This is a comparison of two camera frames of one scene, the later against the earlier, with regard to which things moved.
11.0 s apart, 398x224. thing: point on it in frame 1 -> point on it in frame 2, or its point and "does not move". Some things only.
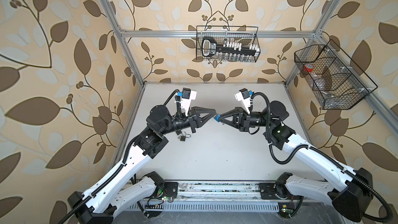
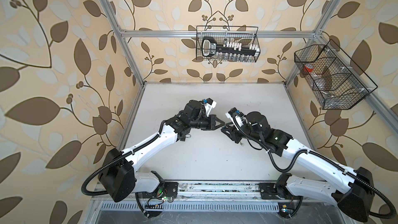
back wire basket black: [229, 44] does not move
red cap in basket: [308, 68] does not move
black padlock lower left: [183, 138] does not move
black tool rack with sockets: [228, 50] does not move
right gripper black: [241, 118] -> [233, 133]
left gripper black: [195, 120] -> [212, 118]
